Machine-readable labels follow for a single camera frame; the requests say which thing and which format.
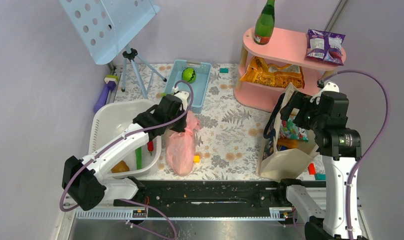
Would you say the purple dumbbell toy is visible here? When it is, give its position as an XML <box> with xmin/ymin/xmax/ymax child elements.
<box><xmin>93</xmin><ymin>75</ymin><xmax>119</xmax><ymax>113</ymax></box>

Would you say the green cucumber toy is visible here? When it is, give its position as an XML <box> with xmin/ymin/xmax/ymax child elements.
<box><xmin>135</xmin><ymin>147</ymin><xmax>142</xmax><ymax>170</ymax></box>

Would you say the orange toy food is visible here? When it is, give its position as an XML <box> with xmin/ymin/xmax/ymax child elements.
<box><xmin>111</xmin><ymin>160</ymin><xmax>130</xmax><ymax>173</ymax></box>

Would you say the orange printed snack bag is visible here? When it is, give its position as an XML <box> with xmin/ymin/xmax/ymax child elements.
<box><xmin>241</xmin><ymin>56</ymin><xmax>305</xmax><ymax>89</ymax></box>

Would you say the white plastic tub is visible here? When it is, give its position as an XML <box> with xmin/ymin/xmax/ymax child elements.
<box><xmin>88</xmin><ymin>99</ymin><xmax>162</xmax><ymax>179</ymax></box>

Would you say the red chili pepper toy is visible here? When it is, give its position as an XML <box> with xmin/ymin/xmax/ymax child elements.
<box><xmin>147</xmin><ymin>141</ymin><xmax>154</xmax><ymax>155</ymax></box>

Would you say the pink two-tier wooden shelf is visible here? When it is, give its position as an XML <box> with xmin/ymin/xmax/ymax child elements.
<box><xmin>234</xmin><ymin>27</ymin><xmax>338</xmax><ymax>112</ymax></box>

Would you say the colourful candy packet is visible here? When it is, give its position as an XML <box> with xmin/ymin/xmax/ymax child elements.
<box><xmin>279</xmin><ymin>115</ymin><xmax>309</xmax><ymax>142</ymax></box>

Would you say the yellow small block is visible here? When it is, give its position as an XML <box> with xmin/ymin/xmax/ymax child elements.
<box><xmin>193</xmin><ymin>155</ymin><xmax>201</xmax><ymax>164</ymax></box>

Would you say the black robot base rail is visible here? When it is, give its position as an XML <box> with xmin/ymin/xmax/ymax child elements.
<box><xmin>102</xmin><ymin>178</ymin><xmax>308</xmax><ymax>220</ymax></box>

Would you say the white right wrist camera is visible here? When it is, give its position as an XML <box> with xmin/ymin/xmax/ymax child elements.
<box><xmin>316</xmin><ymin>80</ymin><xmax>340</xmax><ymax>98</ymax></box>

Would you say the beige floral canvas tote bag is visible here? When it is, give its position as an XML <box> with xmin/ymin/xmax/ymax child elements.
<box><xmin>256</xmin><ymin>84</ymin><xmax>325</xmax><ymax>182</ymax></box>

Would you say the green toy watermelon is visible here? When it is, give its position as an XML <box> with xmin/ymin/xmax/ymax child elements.
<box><xmin>181</xmin><ymin>67</ymin><xmax>197</xmax><ymax>84</ymax></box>

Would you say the light blue perforated basket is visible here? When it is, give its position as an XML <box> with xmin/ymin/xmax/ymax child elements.
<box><xmin>164</xmin><ymin>59</ymin><xmax>212</xmax><ymax>114</ymax></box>

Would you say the red orange small block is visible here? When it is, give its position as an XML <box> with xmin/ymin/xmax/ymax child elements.
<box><xmin>308</xmin><ymin>163</ymin><xmax>317</xmax><ymax>175</ymax></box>

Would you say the purple snack packet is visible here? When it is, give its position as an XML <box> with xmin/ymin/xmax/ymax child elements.
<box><xmin>305</xmin><ymin>29</ymin><xmax>346</xmax><ymax>66</ymax></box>

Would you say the light blue music stand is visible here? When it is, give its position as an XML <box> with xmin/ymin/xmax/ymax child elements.
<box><xmin>58</xmin><ymin>0</ymin><xmax>168</xmax><ymax>97</ymax></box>

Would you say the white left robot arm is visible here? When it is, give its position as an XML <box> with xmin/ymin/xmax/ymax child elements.
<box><xmin>59</xmin><ymin>91</ymin><xmax>193</xmax><ymax>212</ymax></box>

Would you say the pink plastic grocery bag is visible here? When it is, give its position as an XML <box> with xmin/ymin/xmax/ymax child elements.
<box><xmin>165</xmin><ymin>111</ymin><xmax>200</xmax><ymax>176</ymax></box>

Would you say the orange yellow packet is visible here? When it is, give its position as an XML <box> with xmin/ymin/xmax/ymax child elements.
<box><xmin>277</xmin><ymin>138</ymin><xmax>299</xmax><ymax>151</ymax></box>

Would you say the green glass bottle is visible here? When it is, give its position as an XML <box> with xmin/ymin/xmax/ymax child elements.
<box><xmin>254</xmin><ymin>0</ymin><xmax>275</xmax><ymax>45</ymax></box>

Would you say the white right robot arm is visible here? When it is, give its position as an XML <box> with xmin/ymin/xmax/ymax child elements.
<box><xmin>276</xmin><ymin>91</ymin><xmax>364</xmax><ymax>240</ymax></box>

